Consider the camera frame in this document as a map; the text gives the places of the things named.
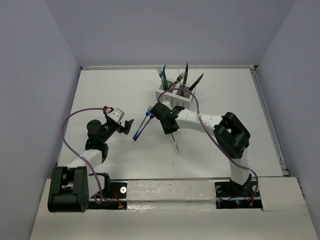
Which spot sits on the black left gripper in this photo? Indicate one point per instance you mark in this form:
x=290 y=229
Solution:
x=125 y=128

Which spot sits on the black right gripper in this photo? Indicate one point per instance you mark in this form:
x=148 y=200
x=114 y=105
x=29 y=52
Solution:
x=168 y=130

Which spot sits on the purple iridescent fork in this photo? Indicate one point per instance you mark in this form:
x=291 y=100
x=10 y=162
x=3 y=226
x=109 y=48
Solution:
x=151 y=116

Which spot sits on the plain silver fork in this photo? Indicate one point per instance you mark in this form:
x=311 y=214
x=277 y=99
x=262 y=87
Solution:
x=175 y=143

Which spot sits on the blue iridescent fork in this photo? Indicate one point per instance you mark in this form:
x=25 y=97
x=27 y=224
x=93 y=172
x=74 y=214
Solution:
x=147 y=114

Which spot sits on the silver fork black riveted handle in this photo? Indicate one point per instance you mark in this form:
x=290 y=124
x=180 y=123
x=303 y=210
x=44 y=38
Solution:
x=178 y=79

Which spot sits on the silver knife teal marbled handle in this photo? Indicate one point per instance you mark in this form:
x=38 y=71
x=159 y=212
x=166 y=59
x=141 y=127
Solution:
x=196 y=83

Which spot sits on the silver fork teal marbled handle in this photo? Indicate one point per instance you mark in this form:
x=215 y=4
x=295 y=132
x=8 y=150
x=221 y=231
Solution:
x=160 y=73

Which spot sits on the silver knife black speckled handle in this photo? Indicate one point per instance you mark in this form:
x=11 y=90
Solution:
x=185 y=77

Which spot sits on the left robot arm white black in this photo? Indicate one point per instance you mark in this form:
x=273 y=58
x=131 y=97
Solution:
x=72 y=186

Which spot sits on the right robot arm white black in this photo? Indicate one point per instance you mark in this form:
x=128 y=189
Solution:
x=227 y=131

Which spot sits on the white perforated utensil caddy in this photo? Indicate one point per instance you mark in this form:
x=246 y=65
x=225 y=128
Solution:
x=174 y=96

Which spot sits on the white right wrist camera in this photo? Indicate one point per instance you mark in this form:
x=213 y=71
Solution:
x=167 y=104

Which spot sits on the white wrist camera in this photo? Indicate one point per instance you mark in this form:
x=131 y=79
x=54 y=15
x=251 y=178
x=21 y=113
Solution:
x=115 y=115
x=167 y=104

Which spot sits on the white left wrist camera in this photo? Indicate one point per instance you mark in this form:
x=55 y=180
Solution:
x=115 y=115

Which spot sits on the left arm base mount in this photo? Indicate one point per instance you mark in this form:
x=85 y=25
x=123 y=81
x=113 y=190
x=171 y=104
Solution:
x=115 y=198

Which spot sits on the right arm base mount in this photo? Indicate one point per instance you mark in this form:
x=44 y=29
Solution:
x=228 y=198

